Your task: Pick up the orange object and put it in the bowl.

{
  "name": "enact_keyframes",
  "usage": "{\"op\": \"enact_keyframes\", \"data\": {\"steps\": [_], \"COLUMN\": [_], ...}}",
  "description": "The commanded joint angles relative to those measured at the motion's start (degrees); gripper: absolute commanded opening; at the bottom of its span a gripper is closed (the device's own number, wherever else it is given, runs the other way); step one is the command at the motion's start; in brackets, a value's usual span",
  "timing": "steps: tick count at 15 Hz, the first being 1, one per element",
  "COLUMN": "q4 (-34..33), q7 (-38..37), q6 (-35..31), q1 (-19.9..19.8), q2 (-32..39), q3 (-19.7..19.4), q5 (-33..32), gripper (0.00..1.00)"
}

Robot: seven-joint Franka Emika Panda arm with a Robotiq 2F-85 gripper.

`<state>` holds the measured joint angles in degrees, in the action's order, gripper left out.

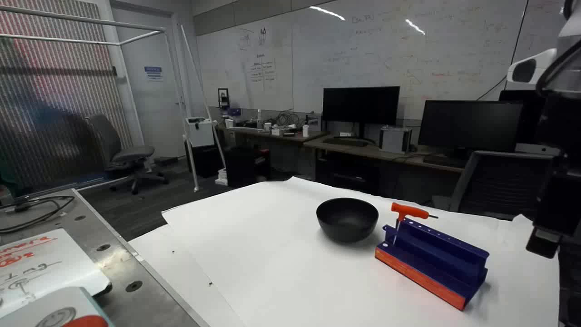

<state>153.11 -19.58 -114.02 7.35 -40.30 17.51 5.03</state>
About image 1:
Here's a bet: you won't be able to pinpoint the wooden desk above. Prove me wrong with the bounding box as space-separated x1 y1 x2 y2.
233 126 462 174

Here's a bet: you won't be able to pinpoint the black monitor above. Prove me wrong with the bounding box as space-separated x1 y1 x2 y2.
324 86 400 125
420 99 523 150

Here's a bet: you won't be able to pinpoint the grey office chair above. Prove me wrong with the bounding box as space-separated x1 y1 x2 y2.
86 114 168 194

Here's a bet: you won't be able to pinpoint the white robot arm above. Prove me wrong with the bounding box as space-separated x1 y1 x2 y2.
507 0 581 257

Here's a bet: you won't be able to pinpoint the orange screwdriver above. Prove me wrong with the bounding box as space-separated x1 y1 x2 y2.
391 201 438 230

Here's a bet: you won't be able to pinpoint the white paper sheet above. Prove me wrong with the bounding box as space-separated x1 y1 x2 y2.
131 177 560 327

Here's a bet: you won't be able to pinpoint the white box on stand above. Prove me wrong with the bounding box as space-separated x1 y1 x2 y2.
186 115 215 146

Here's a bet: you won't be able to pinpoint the blue and orange holder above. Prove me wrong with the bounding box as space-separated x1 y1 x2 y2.
375 219 489 310

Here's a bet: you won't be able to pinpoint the left black monitor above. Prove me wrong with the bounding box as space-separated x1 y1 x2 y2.
324 86 400 125

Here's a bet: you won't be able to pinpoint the paper with orange writing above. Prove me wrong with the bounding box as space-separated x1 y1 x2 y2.
0 228 111 315

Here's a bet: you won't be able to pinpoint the black cable on table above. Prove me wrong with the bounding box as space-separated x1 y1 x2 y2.
0 194 77 235

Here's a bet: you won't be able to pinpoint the right black monitor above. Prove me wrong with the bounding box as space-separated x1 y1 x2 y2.
420 99 523 150

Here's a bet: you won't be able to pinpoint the grey computer box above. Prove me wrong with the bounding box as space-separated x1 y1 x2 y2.
380 125 413 152

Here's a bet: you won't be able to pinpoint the black bowl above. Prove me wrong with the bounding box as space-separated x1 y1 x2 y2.
316 197 380 243

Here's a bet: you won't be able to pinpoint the white round-logo object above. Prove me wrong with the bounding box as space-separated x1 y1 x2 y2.
0 286 117 327

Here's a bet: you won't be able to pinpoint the black mesh chair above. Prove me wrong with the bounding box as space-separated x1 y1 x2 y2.
451 150 552 219

